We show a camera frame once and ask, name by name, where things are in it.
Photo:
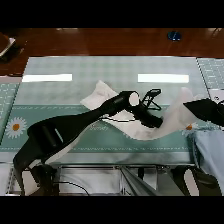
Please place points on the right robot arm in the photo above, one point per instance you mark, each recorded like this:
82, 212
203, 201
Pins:
208, 111

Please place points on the blue round object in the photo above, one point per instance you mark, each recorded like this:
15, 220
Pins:
174, 35

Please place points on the light blue garment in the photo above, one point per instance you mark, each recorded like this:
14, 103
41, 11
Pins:
211, 156

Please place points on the silver frame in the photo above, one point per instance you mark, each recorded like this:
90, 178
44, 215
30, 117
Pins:
136, 185

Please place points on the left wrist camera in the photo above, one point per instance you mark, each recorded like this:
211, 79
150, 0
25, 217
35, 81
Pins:
151, 96

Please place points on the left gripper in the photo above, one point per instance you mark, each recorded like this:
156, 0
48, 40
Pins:
150, 119

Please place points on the white shirt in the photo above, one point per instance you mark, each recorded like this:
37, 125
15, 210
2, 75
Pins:
100, 96

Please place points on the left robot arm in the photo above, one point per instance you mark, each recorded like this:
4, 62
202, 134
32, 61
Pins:
66, 130

